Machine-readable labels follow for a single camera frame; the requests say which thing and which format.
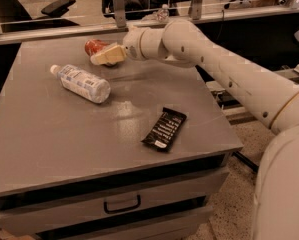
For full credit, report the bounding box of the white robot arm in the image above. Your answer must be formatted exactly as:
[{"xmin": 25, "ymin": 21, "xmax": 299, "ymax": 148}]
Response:
[{"xmin": 86, "ymin": 20, "xmax": 299, "ymax": 240}]

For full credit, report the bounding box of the black metal stand frame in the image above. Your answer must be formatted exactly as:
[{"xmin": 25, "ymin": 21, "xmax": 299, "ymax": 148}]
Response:
[{"xmin": 233, "ymin": 151, "xmax": 259, "ymax": 173}]

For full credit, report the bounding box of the small bottle on ledge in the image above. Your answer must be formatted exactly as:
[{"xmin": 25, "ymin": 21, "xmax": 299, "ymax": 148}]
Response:
[{"xmin": 156, "ymin": 4, "xmax": 169, "ymax": 22}]

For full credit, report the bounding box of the black snack bar wrapper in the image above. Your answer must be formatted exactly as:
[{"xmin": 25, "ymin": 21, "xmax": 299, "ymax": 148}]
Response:
[{"xmin": 142, "ymin": 107, "xmax": 187, "ymax": 152}]

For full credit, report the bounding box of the black office chair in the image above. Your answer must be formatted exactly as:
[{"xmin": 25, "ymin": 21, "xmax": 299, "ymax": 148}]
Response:
[{"xmin": 0, "ymin": 0, "xmax": 76, "ymax": 33}]

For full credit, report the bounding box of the black drawer handle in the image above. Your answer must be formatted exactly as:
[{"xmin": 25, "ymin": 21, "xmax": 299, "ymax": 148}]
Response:
[{"xmin": 103, "ymin": 194, "xmax": 142, "ymax": 214}]

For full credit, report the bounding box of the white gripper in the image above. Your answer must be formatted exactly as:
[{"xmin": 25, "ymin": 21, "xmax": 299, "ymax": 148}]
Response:
[{"xmin": 90, "ymin": 28, "xmax": 144, "ymax": 65}]

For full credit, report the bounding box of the grey drawer cabinet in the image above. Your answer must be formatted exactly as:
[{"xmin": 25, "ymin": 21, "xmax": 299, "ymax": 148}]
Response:
[{"xmin": 0, "ymin": 37, "xmax": 241, "ymax": 240}]

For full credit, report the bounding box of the red coke can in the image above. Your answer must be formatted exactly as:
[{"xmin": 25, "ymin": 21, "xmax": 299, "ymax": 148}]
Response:
[{"xmin": 85, "ymin": 39, "xmax": 108, "ymax": 56}]

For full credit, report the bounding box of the grey metal railing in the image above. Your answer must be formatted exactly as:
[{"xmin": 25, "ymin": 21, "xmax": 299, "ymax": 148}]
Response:
[{"xmin": 0, "ymin": 0, "xmax": 299, "ymax": 44}]

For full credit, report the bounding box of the clear plastic water bottle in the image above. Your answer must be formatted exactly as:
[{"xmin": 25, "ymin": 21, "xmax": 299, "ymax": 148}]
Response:
[{"xmin": 50, "ymin": 65, "xmax": 111, "ymax": 104}]

